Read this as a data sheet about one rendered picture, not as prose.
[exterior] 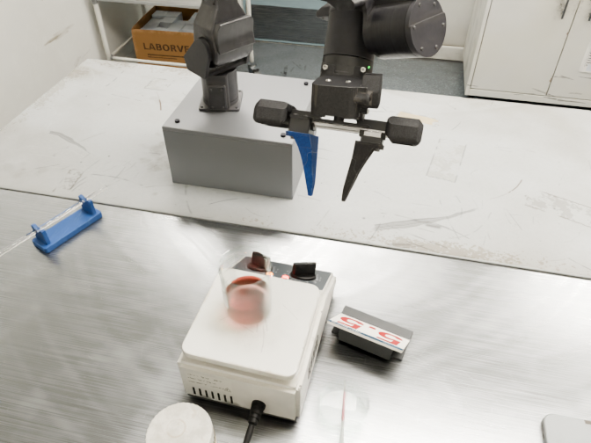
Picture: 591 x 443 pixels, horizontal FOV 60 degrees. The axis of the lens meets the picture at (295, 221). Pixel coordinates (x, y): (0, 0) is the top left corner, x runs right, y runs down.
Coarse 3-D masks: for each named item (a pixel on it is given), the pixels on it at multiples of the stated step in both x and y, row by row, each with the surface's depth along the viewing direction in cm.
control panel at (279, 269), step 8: (280, 264) 67; (272, 272) 63; (280, 272) 63; (288, 272) 64; (320, 272) 65; (328, 272) 66; (296, 280) 61; (304, 280) 62; (312, 280) 62; (320, 280) 62; (320, 288) 60
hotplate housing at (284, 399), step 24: (312, 336) 55; (192, 360) 52; (312, 360) 56; (192, 384) 54; (216, 384) 52; (240, 384) 51; (264, 384) 50; (288, 384) 50; (240, 408) 55; (264, 408) 52; (288, 408) 52
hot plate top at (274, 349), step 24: (216, 288) 57; (288, 288) 57; (312, 288) 57; (216, 312) 54; (288, 312) 54; (312, 312) 54; (192, 336) 52; (216, 336) 52; (240, 336) 52; (264, 336) 52; (288, 336) 52; (216, 360) 50; (240, 360) 50; (264, 360) 50; (288, 360) 50
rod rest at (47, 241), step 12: (84, 204) 77; (72, 216) 77; (84, 216) 77; (96, 216) 78; (36, 228) 72; (60, 228) 75; (72, 228) 75; (84, 228) 77; (36, 240) 74; (48, 240) 73; (60, 240) 74; (48, 252) 73
